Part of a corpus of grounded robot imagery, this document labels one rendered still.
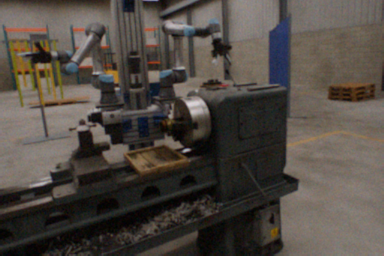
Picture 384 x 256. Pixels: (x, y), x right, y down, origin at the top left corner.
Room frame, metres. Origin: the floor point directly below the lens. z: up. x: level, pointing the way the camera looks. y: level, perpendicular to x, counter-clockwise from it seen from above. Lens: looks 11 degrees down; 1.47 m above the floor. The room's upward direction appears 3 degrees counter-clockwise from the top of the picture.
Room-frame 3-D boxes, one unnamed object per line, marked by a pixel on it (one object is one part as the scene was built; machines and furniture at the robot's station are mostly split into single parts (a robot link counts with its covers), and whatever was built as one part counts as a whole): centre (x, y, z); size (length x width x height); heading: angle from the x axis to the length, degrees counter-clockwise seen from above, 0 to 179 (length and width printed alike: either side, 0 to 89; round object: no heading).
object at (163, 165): (1.56, 0.24, 0.89); 0.36 x 0.30 x 0.04; 28
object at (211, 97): (1.88, -0.32, 1.06); 0.59 x 0.48 x 0.39; 118
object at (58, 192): (1.36, 0.62, 0.90); 0.47 x 0.30 x 0.06; 28
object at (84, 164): (1.40, 0.59, 0.95); 0.43 x 0.17 x 0.05; 28
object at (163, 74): (2.34, 0.20, 1.33); 0.13 x 0.12 x 0.14; 126
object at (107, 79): (2.18, 0.68, 1.33); 0.13 x 0.12 x 0.14; 41
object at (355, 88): (8.22, -5.05, 0.22); 1.25 x 0.86 x 0.44; 121
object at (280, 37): (8.07, -2.64, 1.18); 4.12 x 0.80 x 2.35; 170
